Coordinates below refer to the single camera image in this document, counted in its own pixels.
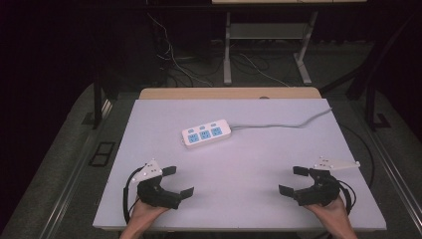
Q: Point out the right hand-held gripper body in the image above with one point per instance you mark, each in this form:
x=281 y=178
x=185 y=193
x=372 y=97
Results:
x=318 y=192

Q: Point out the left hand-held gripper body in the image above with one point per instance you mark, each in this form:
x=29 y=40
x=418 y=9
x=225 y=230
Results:
x=156 y=194

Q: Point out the white power strip blue sockets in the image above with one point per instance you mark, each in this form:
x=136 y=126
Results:
x=206 y=133

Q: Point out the person's left hand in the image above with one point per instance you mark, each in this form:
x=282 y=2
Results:
x=146 y=214

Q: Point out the person's right hand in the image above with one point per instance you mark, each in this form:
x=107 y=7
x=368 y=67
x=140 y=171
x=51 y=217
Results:
x=328 y=214

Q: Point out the tan wooden table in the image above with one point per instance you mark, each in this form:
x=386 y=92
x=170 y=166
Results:
x=229 y=93

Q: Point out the black metal stand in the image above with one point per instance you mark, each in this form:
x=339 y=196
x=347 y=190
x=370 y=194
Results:
x=371 y=83
x=98 y=99

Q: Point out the black rectangular floor frame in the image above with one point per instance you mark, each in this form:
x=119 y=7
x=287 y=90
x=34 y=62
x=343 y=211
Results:
x=102 y=153

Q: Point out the aluminium floor rail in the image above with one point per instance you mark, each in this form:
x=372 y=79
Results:
x=79 y=162
x=394 y=172

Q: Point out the white metal desk frame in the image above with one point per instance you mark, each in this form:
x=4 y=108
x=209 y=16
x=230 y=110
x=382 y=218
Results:
x=265 y=30

